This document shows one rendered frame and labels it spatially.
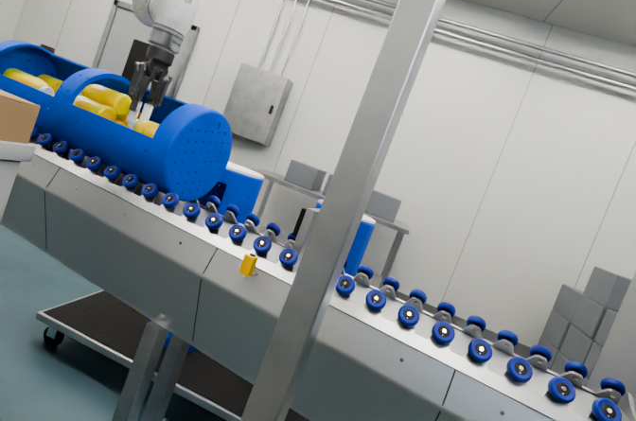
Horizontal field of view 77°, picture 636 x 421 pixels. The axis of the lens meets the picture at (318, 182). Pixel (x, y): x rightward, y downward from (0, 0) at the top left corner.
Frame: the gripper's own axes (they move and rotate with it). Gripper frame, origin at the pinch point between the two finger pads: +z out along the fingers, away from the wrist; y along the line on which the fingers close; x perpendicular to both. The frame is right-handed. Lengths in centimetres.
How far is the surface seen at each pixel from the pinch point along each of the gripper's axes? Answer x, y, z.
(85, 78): 19.4, -4.9, -4.0
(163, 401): -35, 11, 80
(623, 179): -226, 389, -97
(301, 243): -62, 1, 15
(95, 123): 5.8, -8.4, 6.7
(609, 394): -136, 15, 19
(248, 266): -56, -11, 22
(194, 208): -32.8, -4.8, 17.1
